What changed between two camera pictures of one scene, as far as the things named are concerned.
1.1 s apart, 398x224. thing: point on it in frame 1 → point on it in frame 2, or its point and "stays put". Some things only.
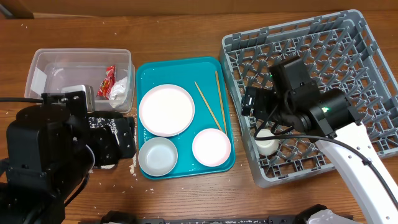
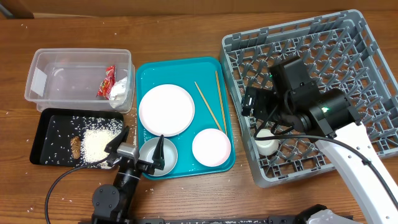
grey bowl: (158, 156) stays put
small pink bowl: (211, 147) stays put
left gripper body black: (91, 152) → (140, 166)
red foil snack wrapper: (104, 88) stays put
